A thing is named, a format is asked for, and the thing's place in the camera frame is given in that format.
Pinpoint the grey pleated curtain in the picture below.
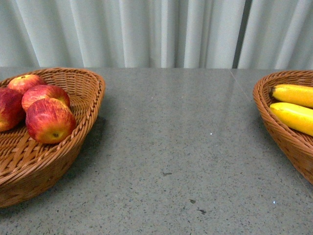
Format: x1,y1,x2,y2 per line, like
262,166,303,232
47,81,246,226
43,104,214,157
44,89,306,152
0,0,313,69

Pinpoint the left wicker basket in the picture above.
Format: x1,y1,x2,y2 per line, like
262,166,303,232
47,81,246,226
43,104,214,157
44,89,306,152
0,68,106,208

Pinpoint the wicker basket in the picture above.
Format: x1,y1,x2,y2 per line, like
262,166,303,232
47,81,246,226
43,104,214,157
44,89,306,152
0,68,106,208
252,70,313,183

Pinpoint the red apple back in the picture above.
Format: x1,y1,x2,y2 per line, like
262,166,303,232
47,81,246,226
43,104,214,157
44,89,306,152
7,74,47,94

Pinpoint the curved yellow banana in basket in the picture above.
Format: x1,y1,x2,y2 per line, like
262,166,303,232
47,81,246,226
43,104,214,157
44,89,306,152
269,102,313,136

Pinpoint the right wicker basket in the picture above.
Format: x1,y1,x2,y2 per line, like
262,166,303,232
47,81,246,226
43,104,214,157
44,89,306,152
252,70,313,183

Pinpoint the red yellow apple left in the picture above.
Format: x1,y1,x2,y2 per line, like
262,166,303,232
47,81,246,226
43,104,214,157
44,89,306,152
0,88,25,132

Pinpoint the straight yellow banana in basket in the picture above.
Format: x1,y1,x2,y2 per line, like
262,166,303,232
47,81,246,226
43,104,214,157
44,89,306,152
269,84,313,108

